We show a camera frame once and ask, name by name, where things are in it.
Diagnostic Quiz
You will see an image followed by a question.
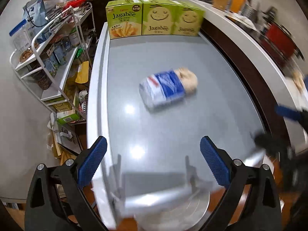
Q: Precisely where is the middle green Jagabee box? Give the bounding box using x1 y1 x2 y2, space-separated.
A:
141 0 180 35

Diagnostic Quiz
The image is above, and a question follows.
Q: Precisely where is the green jagabee box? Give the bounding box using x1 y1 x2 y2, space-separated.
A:
141 0 180 35
173 1 205 37

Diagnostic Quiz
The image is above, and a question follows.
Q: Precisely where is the red pot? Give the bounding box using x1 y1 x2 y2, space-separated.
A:
260 22 305 60

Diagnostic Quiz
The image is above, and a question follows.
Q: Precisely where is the blue white tissue pack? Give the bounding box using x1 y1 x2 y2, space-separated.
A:
139 69 185 109

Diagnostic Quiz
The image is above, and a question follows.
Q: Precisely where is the white wire storage rack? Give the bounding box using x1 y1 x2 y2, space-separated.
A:
9 2 97 123

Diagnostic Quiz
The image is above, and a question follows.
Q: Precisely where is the right green Jagabee box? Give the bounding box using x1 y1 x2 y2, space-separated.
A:
173 1 205 37

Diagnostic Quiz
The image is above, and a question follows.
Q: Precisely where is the Jagabee box with fries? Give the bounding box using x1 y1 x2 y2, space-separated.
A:
105 0 143 39

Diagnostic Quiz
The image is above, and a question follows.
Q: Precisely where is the beige paper napkin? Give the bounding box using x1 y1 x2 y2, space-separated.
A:
174 67 198 94

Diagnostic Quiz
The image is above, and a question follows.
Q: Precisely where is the white round trash bin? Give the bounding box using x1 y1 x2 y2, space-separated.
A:
134 189 210 230

